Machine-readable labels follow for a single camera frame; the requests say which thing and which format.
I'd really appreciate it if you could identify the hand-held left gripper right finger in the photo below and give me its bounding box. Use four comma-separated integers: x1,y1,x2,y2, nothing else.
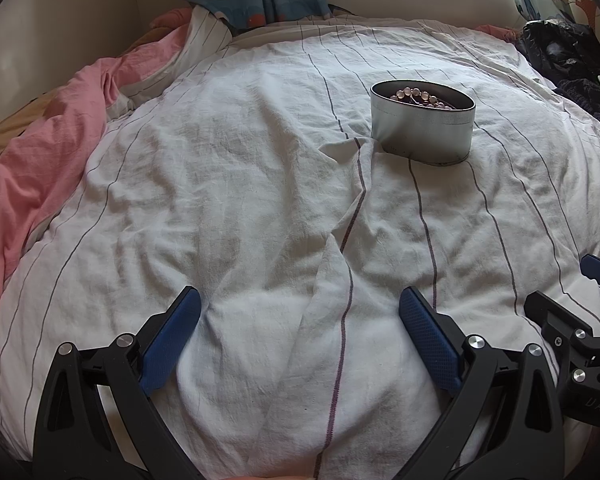
399,287,571,480

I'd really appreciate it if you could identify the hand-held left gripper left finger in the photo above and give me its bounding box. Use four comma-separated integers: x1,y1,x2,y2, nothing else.
32,286,202,480

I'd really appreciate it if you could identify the round silver metal tin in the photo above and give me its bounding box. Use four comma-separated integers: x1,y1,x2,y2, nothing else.
370,80,476,166

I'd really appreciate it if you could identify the peach bead bracelet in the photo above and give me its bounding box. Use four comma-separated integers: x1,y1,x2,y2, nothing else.
387,87,453,110

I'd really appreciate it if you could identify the white striped duvet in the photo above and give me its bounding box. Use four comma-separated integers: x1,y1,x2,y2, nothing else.
0,10,600,480

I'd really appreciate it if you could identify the dark purple knit garment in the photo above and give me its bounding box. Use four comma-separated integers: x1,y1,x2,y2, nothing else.
552,77,600,136

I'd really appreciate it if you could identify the pink blanket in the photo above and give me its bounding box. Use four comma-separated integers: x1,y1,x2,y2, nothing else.
0,7,191,356

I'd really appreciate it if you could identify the black puffer jacket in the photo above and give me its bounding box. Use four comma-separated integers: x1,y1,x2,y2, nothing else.
517,20,600,91

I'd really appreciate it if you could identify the brown bed sheet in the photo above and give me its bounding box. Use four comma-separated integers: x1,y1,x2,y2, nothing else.
0,92,76,171

